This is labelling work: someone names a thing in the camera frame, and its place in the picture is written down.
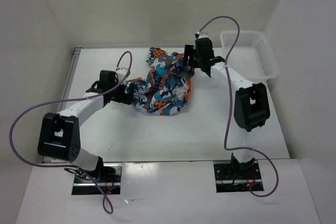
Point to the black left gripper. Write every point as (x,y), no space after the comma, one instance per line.
(125,98)

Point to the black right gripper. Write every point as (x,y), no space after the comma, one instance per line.
(190,50)

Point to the colourful patterned shorts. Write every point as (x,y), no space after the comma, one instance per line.
(163,91)

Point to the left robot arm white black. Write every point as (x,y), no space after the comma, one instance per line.
(60,132)

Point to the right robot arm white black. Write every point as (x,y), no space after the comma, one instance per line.
(248,101)

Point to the white perforated plastic basket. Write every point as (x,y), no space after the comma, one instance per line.
(251,56)

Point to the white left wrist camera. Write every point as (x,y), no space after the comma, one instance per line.
(122,74)

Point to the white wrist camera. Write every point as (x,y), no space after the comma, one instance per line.
(122,74)
(201,35)

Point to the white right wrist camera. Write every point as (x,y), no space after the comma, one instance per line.
(201,35)

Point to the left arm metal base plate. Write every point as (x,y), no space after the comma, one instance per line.
(110,182)

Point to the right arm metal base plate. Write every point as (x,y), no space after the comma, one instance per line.
(229,181)

